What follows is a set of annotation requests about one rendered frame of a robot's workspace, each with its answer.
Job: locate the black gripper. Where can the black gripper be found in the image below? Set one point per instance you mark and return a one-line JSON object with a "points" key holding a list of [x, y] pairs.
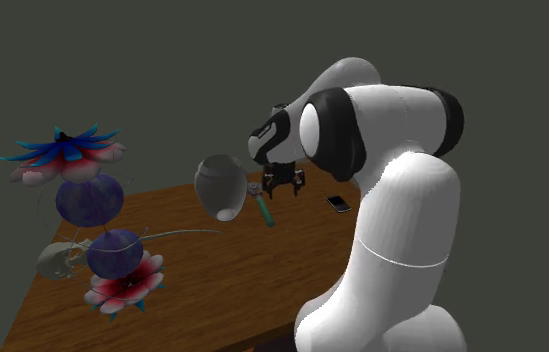
{"points": [[281, 173]]}

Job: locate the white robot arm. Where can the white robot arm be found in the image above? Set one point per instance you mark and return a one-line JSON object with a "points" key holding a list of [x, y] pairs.
{"points": [[400, 204]]}

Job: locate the black smartphone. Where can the black smartphone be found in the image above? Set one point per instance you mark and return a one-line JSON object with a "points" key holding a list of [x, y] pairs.
{"points": [[338, 204]]}

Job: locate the grey round vase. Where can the grey round vase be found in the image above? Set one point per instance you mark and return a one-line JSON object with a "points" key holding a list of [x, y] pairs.
{"points": [[220, 187]]}

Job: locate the brown wooden table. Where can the brown wooden table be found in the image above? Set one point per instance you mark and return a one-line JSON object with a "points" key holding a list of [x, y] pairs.
{"points": [[235, 278]]}

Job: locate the purple bulb flower ornament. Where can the purple bulb flower ornament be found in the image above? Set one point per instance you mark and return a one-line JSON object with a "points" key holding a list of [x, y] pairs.
{"points": [[90, 200]]}

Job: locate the grey skull figure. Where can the grey skull figure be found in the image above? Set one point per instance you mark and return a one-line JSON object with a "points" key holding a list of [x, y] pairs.
{"points": [[57, 261]]}

